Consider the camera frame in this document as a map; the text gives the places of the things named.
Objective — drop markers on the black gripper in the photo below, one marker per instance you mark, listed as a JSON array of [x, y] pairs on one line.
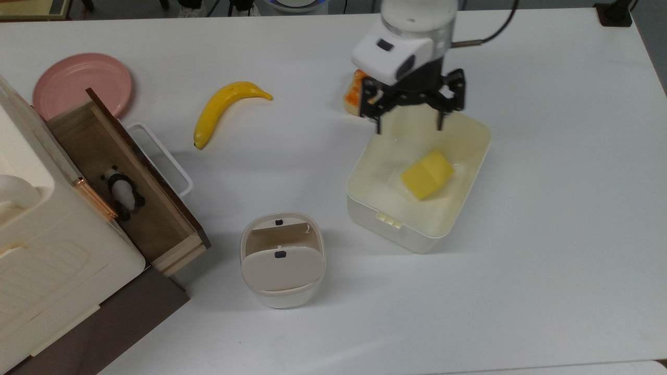
[[417, 88]]

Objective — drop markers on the yellow cube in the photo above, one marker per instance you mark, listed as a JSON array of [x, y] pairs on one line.
[[427, 176]]

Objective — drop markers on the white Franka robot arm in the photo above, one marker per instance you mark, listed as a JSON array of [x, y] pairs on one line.
[[406, 31]]

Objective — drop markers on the white square plastic box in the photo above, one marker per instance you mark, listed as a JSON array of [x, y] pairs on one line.
[[458, 219]]

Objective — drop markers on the orange bread slice toy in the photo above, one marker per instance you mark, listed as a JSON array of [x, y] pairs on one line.
[[353, 99]]

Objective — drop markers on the yellow toy banana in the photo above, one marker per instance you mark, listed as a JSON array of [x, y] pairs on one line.
[[219, 107]]

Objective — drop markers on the black stand base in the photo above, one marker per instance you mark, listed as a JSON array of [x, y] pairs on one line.
[[614, 13]]

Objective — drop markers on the beige flip-lid mini bin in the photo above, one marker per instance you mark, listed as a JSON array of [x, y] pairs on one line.
[[281, 271]]

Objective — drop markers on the brown wooden drawer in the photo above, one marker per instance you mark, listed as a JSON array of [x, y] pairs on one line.
[[151, 219]]

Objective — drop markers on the toy panda figure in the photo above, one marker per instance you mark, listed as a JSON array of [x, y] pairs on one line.
[[124, 192]]

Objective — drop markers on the pink plate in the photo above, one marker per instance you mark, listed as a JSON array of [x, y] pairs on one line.
[[78, 83]]

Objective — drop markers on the cream toy cabinet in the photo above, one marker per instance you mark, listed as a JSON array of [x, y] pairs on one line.
[[52, 271]]

